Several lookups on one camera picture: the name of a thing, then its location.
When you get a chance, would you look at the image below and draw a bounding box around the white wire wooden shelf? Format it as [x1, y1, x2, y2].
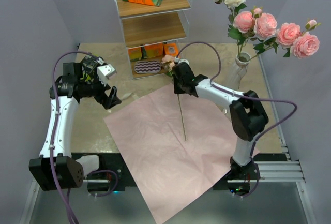
[114, 0, 192, 79]

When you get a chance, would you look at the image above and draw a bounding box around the small peach rose stem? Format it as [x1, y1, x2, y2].
[161, 54, 187, 142]

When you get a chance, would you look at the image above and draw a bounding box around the black green product box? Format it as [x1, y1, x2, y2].
[80, 53, 106, 84]

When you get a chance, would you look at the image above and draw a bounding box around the orange box on shelf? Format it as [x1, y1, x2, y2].
[141, 43, 163, 58]

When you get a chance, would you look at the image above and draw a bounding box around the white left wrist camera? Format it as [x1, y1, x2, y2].
[97, 64, 117, 86]

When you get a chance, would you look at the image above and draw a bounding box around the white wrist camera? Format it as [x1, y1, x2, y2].
[174, 57, 189, 65]
[97, 64, 117, 86]

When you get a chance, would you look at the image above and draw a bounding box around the large pink rose stem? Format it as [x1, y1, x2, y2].
[254, 19, 321, 59]

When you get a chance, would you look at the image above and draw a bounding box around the purple wavy pad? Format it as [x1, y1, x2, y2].
[134, 60, 162, 74]

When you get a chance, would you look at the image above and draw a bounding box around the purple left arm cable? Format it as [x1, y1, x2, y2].
[49, 51, 104, 224]

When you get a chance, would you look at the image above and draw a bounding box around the orange green box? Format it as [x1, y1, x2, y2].
[128, 47, 143, 62]

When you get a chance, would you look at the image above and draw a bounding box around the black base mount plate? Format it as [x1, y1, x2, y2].
[86, 153, 261, 196]

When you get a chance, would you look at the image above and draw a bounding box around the pink wrapping paper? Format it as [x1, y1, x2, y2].
[104, 85, 237, 223]

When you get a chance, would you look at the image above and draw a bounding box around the beige printed ribbon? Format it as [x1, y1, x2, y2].
[121, 92, 139, 100]

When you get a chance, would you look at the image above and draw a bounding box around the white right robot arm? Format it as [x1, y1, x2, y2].
[172, 62, 269, 179]

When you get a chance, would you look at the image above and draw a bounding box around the orange blister pack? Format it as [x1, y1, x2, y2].
[163, 42, 178, 57]

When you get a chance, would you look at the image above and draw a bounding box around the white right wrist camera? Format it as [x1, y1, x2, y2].
[174, 57, 189, 65]

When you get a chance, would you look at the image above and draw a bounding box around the white ribbed ceramic vase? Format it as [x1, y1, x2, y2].
[225, 52, 251, 90]

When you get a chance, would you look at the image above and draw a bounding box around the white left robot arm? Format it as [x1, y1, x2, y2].
[29, 61, 121, 191]

